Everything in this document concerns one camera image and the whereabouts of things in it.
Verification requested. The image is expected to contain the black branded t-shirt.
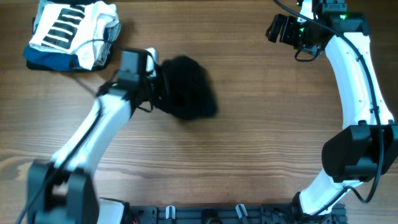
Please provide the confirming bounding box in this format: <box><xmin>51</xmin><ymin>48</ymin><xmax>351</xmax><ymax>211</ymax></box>
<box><xmin>151</xmin><ymin>55</ymin><xmax>218</xmax><ymax>120</ymax></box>

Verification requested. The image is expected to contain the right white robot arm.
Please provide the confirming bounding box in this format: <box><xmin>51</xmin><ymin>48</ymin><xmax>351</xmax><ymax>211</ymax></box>
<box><xmin>266</xmin><ymin>1</ymin><xmax>397</xmax><ymax>223</ymax></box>

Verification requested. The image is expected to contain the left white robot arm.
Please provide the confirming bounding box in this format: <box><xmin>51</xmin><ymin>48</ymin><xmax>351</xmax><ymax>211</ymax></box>
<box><xmin>16</xmin><ymin>48</ymin><xmax>160</xmax><ymax>223</ymax></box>

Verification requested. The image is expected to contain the black folded bottom garment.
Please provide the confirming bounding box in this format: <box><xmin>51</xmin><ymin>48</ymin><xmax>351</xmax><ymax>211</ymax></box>
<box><xmin>26</xmin><ymin>61</ymin><xmax>109</xmax><ymax>73</ymax></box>

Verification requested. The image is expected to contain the blue folded garment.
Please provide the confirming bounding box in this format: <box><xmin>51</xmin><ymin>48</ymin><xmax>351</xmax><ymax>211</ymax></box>
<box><xmin>23</xmin><ymin>46</ymin><xmax>80</xmax><ymax>67</ymax></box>

